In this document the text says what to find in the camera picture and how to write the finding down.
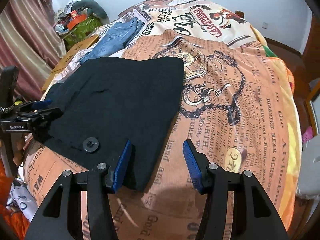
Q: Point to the wooden lap table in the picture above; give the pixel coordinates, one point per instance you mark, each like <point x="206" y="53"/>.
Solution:
<point x="75" y="50"/>

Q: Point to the blue jeans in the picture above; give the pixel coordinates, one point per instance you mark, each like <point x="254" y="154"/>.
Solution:
<point x="115" y="37"/>

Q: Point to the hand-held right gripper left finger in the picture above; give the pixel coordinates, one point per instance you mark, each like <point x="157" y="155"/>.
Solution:
<point x="121" y="167"/>

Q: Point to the printed blanket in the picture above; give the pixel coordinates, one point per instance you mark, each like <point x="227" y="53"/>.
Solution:
<point x="237" y="117"/>

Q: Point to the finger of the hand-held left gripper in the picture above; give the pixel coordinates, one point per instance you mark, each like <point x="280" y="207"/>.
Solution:
<point x="42" y="103"/>
<point x="50" y="115"/>

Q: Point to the wooden bed post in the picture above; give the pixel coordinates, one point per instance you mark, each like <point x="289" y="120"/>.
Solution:
<point x="239" y="13"/>

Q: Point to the pink striped curtain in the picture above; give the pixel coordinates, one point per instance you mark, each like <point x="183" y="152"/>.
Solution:
<point x="27" y="35"/>

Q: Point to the person's left hand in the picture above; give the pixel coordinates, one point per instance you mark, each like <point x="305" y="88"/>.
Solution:
<point x="19" y="150"/>

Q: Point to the black pants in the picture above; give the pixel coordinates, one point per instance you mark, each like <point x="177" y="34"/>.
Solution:
<point x="120" y="100"/>

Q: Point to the orange cloth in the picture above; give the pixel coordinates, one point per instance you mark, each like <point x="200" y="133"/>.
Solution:
<point x="12" y="215"/>

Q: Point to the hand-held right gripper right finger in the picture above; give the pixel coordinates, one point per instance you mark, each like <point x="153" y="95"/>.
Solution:
<point x="192" y="167"/>

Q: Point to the grey plush toy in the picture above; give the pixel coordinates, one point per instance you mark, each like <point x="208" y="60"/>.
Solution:
<point x="96" y="7"/>

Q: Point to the orange box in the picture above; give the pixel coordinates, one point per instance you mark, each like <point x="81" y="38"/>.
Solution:
<point x="77" y="21"/>

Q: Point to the green storage box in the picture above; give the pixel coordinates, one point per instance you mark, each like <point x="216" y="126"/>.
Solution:
<point x="82" y="28"/>

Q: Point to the white wall socket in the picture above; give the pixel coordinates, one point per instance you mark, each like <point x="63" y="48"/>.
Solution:
<point x="265" y="25"/>

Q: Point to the pile of crumpled clothes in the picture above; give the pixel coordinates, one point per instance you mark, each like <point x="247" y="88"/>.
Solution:
<point x="72" y="3"/>

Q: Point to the pink plastic slipper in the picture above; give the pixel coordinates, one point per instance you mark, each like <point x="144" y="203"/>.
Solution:
<point x="307" y="134"/>

